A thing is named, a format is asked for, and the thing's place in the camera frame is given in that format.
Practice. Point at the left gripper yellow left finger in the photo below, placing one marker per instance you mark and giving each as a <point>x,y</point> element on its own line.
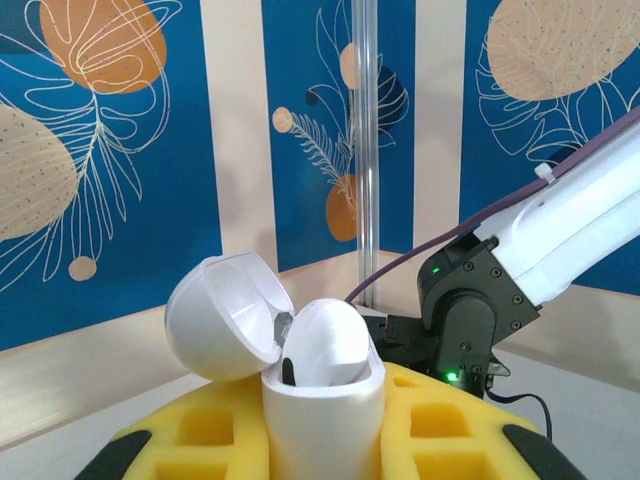
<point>165,416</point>

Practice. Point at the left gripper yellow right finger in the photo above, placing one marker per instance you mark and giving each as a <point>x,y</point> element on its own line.
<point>490,420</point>

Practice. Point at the white earbud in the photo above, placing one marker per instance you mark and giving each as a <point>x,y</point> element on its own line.
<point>330,335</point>

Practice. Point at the white earbud charging case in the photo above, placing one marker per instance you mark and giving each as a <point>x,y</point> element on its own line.
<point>320,430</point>

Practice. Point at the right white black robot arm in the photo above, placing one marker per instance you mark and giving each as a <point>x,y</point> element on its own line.
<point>575,215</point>

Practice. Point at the aluminium frame post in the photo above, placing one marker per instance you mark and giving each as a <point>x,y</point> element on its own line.
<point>367,150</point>

